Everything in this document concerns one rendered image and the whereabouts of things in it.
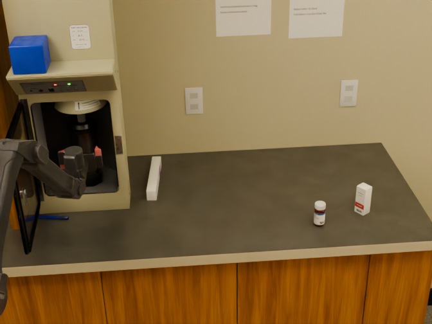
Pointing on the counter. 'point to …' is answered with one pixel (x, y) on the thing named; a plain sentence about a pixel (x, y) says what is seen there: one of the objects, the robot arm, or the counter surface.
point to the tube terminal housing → (86, 8)
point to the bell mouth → (76, 108)
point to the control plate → (53, 87)
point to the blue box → (29, 54)
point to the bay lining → (45, 122)
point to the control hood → (74, 70)
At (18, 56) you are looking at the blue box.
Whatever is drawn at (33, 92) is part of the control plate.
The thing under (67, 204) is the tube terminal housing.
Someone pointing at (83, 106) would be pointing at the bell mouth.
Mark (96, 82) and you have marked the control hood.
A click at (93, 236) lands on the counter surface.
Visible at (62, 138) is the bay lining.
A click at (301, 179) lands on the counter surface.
